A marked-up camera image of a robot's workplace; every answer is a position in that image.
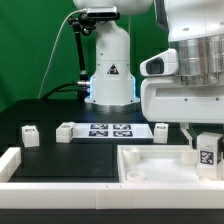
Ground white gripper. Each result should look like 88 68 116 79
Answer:
140 49 224 155

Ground white square tabletop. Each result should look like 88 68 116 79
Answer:
117 145 224 182

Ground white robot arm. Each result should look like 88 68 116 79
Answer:
73 0 224 124

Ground white U-shaped fence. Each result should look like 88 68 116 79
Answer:
0 147 224 209

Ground white tag base sheet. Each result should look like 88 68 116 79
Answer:
73 123 153 139

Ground black base cables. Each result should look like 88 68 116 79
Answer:
40 79 92 100

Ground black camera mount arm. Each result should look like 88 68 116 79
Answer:
68 13 96 87

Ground black camera on mount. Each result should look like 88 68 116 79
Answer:
86 6 119 21

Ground white camera cable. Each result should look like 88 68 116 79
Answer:
37 8 88 100

